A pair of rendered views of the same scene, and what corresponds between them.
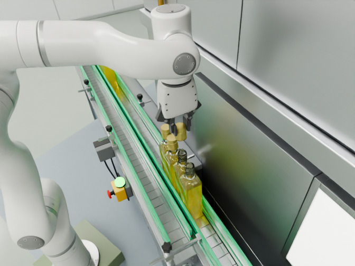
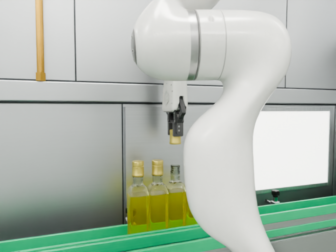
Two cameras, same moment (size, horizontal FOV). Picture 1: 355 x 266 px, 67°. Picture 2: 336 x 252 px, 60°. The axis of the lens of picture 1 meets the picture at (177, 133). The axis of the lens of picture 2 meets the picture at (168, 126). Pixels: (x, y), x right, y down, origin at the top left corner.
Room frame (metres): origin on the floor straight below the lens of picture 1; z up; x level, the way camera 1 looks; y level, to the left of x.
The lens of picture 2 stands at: (0.55, 0.87, 1.48)
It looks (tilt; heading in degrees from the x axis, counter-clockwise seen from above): 3 degrees down; 273
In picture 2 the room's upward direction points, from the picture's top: straight up
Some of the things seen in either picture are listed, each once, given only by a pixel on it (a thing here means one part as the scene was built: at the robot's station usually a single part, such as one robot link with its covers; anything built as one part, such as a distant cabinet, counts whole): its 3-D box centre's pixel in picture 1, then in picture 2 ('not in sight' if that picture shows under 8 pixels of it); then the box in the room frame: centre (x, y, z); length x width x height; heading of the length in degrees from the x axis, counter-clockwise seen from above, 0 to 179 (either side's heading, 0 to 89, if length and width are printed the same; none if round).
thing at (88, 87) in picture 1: (85, 91); not in sight; (1.31, 0.50, 1.11); 0.07 x 0.04 x 0.13; 113
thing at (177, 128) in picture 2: (169, 125); (179, 125); (0.56, 0.02, 1.43); 0.03 x 0.03 x 0.07; 23
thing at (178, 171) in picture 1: (184, 183); (175, 215); (0.58, -0.01, 1.16); 0.06 x 0.06 x 0.21; 23
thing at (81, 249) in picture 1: (68, 252); not in sight; (0.48, 0.46, 0.91); 0.19 x 0.19 x 0.18
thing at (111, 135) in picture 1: (106, 139); not in sight; (0.89, 0.32, 1.11); 0.07 x 0.04 x 0.13; 113
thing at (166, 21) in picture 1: (173, 39); not in sight; (0.57, -0.01, 1.67); 0.09 x 0.08 x 0.13; 8
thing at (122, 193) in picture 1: (121, 189); not in sight; (0.73, 0.27, 0.96); 0.07 x 0.07 x 0.07; 23
